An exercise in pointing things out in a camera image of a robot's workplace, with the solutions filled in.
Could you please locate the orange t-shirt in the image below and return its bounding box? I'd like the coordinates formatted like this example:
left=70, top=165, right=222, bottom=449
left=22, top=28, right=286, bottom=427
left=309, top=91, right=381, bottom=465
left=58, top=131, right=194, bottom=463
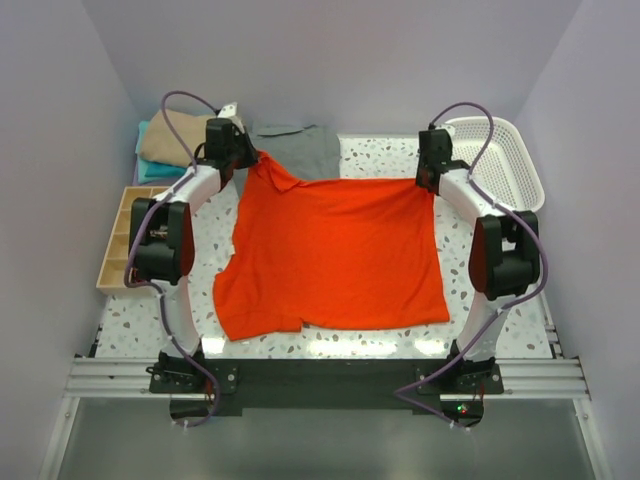
left=212, top=154, right=450, bottom=341

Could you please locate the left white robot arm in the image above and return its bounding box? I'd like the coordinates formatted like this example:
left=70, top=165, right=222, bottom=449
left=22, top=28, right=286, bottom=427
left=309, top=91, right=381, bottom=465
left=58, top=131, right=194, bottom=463
left=124, top=116, right=258, bottom=395

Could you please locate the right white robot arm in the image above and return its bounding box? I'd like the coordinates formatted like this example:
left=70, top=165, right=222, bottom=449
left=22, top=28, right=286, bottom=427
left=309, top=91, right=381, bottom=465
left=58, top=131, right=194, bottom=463
left=416, top=124, right=541, bottom=394

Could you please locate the beige folded t-shirt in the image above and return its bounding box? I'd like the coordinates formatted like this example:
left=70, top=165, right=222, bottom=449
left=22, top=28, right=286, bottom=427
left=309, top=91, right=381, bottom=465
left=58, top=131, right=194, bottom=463
left=140, top=110, right=218, bottom=167

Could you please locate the white plastic basket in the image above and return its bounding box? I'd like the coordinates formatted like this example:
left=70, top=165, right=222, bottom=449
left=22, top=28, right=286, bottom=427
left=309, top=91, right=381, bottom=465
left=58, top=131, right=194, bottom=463
left=444, top=116, right=545, bottom=212

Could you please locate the teal folded t-shirt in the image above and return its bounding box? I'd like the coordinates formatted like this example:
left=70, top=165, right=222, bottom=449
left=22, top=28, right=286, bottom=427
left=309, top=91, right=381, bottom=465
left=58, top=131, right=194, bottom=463
left=133, top=121, right=186, bottom=185

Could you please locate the grey folded t-shirt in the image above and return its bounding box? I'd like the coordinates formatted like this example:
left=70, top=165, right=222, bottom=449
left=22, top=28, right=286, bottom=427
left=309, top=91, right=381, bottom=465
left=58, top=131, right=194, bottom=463
left=250, top=123, right=341, bottom=181

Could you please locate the wooden compartment tray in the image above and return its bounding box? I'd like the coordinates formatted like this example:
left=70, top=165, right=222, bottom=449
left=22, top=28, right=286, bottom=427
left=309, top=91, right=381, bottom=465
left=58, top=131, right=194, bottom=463
left=96, top=186, right=167, bottom=297

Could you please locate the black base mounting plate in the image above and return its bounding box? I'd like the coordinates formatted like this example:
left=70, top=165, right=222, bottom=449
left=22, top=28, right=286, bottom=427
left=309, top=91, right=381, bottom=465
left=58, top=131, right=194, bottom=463
left=146, top=354, right=504, bottom=422

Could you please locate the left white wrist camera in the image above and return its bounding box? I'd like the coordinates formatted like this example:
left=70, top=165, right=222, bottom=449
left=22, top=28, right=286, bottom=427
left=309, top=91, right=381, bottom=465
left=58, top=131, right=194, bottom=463
left=217, top=102, right=238, bottom=119

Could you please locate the aluminium rail frame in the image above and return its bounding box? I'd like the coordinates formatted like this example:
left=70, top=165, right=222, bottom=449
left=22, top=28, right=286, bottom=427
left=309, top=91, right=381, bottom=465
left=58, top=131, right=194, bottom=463
left=52, top=297, right=594, bottom=479

